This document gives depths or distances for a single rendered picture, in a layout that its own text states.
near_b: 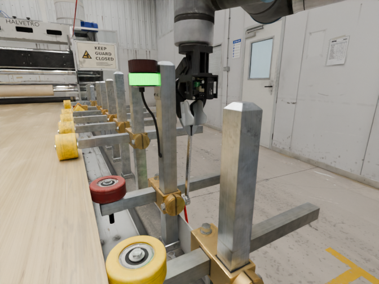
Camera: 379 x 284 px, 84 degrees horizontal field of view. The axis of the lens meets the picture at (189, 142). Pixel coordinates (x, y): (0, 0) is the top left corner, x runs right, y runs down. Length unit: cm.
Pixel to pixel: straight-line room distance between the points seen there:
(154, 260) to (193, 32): 42
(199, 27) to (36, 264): 49
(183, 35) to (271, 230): 43
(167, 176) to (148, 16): 947
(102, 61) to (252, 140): 281
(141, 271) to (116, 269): 3
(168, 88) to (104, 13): 916
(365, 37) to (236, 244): 301
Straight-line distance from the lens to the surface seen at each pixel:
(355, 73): 318
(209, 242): 41
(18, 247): 43
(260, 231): 46
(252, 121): 27
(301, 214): 54
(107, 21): 954
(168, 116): 48
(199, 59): 48
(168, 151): 50
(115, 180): 55
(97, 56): 300
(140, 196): 57
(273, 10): 59
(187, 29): 50
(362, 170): 321
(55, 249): 40
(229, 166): 29
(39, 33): 333
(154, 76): 45
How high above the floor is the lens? 113
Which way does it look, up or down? 16 degrees down
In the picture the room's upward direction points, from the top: straight up
